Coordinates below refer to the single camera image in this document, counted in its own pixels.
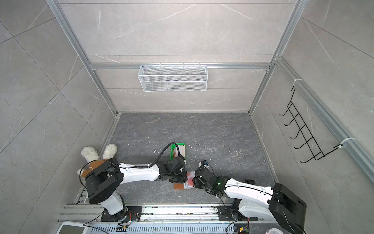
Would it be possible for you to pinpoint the brown leather card holder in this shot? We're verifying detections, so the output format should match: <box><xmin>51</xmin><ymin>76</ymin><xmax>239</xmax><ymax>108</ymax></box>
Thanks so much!
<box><xmin>174</xmin><ymin>181</ymin><xmax>186</xmax><ymax>190</ymax></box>

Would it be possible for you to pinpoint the green plastic card tray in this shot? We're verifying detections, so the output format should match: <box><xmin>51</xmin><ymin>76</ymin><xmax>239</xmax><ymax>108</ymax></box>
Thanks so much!
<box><xmin>170</xmin><ymin>143</ymin><xmax>186</xmax><ymax>160</ymax></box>

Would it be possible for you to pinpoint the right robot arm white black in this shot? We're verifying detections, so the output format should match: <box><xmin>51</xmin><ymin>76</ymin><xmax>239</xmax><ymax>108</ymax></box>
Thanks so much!
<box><xmin>193</xmin><ymin>165</ymin><xmax>307</xmax><ymax>234</ymax></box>

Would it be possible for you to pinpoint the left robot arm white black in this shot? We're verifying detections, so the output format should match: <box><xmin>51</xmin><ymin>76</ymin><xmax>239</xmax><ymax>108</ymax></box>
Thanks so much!
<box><xmin>84</xmin><ymin>156</ymin><xmax>187</xmax><ymax>215</ymax></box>

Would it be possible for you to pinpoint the stack of credit cards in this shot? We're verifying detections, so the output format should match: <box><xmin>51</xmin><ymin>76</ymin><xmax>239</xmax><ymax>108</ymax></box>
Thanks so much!
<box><xmin>170</xmin><ymin>144</ymin><xmax>186</xmax><ymax>159</ymax></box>

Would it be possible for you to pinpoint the white brown plush toy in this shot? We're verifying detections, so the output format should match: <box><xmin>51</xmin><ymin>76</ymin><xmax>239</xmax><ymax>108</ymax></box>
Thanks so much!
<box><xmin>78</xmin><ymin>144</ymin><xmax>117</xmax><ymax>178</ymax></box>

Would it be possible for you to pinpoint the white device at bottom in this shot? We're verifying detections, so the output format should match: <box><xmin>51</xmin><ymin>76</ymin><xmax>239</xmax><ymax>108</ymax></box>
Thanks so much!
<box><xmin>56</xmin><ymin>221</ymin><xmax>88</xmax><ymax>234</ymax></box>

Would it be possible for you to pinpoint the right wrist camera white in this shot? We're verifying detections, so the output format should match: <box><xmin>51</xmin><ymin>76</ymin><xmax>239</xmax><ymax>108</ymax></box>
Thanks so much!
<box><xmin>199</xmin><ymin>160</ymin><xmax>209</xmax><ymax>168</ymax></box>

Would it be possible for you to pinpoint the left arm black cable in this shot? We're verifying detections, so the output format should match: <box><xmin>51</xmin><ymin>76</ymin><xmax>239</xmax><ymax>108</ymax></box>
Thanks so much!
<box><xmin>146</xmin><ymin>142</ymin><xmax>182</xmax><ymax>169</ymax></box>

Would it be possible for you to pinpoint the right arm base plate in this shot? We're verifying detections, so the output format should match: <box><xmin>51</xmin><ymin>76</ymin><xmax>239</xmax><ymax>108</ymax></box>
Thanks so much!
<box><xmin>217</xmin><ymin>205</ymin><xmax>258</xmax><ymax>221</ymax></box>

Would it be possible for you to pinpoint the small dark object by wall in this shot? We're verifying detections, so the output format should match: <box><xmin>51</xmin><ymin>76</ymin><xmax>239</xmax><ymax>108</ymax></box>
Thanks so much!
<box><xmin>245</xmin><ymin>179</ymin><xmax>256</xmax><ymax>185</ymax></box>

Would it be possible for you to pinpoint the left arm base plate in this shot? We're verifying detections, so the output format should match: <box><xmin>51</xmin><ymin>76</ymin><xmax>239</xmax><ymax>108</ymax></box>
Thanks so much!
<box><xmin>100</xmin><ymin>206</ymin><xmax>143</xmax><ymax>222</ymax></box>

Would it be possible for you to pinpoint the white wire mesh basket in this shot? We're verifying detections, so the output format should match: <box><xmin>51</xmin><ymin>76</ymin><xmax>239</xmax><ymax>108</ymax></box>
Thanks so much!
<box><xmin>138</xmin><ymin>65</ymin><xmax>208</xmax><ymax>92</ymax></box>

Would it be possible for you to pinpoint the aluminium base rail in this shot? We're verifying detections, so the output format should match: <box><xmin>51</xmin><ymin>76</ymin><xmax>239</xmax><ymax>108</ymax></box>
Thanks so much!
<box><xmin>57</xmin><ymin>204</ymin><xmax>287</xmax><ymax>234</ymax></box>

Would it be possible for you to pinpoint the black wire hook rack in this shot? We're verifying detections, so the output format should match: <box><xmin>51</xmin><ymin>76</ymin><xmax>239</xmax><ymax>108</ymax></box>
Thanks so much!
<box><xmin>278</xmin><ymin>86</ymin><xmax>343</xmax><ymax>164</ymax></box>

